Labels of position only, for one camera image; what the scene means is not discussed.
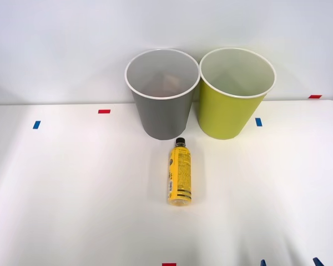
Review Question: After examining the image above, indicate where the yellow plastic bottle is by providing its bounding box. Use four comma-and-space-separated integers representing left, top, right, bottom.
166, 137, 193, 207

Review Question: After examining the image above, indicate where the grey plastic waste bin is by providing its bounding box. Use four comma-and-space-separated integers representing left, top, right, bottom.
124, 48, 200, 141

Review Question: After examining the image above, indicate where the yellow-green plastic waste bin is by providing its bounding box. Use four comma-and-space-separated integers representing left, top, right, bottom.
197, 47, 276, 141

